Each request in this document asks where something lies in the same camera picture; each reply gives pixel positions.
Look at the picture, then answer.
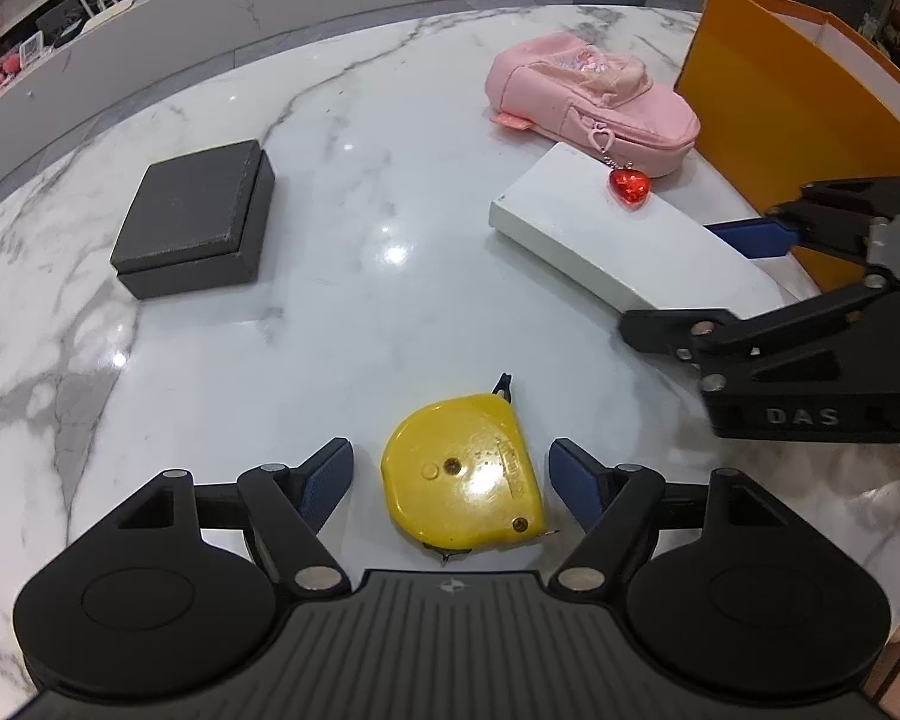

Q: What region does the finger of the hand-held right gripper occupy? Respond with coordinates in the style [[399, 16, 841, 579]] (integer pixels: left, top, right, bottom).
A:
[[705, 177, 900, 271], [619, 277, 895, 392]]

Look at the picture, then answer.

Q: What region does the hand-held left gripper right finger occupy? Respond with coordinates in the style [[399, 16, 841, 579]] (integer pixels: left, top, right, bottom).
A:
[[547, 439, 790, 595]]

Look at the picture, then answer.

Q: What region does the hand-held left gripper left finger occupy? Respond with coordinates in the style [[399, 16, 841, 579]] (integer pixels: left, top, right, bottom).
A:
[[116, 436, 355, 598]]

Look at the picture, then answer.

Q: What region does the yellow tape measure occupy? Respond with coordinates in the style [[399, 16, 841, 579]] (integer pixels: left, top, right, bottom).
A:
[[381, 371, 560, 566]]

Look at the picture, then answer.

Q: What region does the orange paper bag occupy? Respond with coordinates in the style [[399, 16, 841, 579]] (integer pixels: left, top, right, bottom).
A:
[[675, 0, 900, 295]]

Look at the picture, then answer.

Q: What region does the white box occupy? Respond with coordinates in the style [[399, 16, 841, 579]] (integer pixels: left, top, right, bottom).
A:
[[489, 142, 796, 316]]

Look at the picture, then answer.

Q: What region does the red heart charm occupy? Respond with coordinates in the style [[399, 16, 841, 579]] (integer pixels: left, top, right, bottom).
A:
[[607, 167, 653, 209]]

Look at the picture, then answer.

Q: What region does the pink mini backpack pouch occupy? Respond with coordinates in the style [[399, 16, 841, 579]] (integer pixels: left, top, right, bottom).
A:
[[486, 34, 701, 178]]

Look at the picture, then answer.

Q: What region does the dark grey flat box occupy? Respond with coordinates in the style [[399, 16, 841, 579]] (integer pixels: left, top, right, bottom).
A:
[[110, 139, 276, 299]]

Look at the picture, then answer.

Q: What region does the white marble tv console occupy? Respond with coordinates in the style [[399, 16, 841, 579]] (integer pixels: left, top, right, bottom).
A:
[[0, 0, 583, 205]]

